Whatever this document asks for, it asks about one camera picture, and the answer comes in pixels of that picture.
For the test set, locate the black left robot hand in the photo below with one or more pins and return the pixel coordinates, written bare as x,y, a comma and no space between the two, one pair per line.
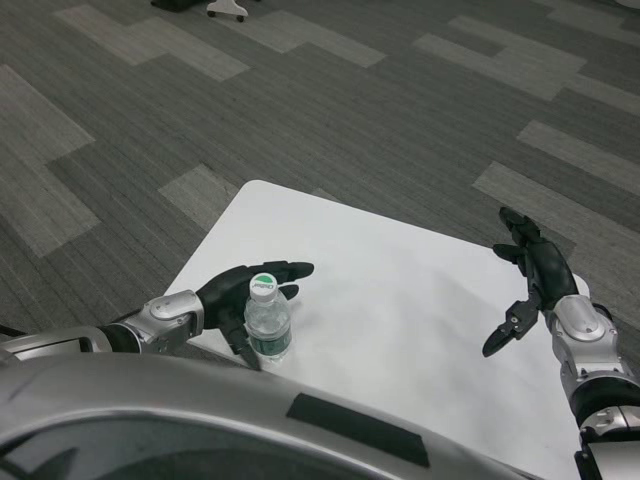
225,292

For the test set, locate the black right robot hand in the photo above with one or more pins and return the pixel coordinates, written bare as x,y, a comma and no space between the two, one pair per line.
552,272

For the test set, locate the clear water bottle green label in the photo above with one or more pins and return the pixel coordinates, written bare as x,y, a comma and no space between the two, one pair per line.
267,325

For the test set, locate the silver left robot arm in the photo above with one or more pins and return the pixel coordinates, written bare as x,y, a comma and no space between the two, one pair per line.
160,315

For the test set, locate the white rolling partition board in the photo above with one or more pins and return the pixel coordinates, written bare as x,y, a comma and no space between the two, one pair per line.
225,7

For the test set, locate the black bag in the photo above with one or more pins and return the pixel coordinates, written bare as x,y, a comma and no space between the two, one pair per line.
177,4

